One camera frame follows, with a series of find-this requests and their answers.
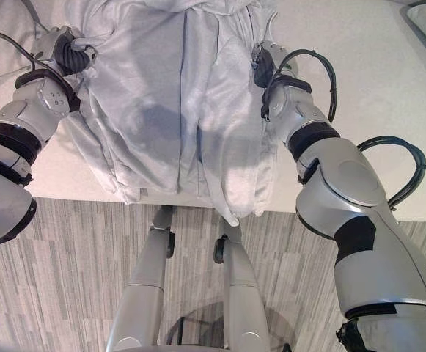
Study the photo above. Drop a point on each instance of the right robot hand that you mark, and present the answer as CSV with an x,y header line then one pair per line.
x,y
263,66

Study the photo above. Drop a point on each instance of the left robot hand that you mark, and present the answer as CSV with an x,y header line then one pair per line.
x,y
68,49

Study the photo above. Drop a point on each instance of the light grey zip hoodie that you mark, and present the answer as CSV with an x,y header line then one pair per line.
x,y
176,110

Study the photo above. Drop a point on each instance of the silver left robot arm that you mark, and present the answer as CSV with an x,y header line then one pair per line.
x,y
11,146

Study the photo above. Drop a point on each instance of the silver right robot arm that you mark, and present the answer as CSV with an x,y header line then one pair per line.
x,y
352,205

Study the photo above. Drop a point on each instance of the silver right robot leg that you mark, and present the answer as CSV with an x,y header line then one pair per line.
x,y
240,286

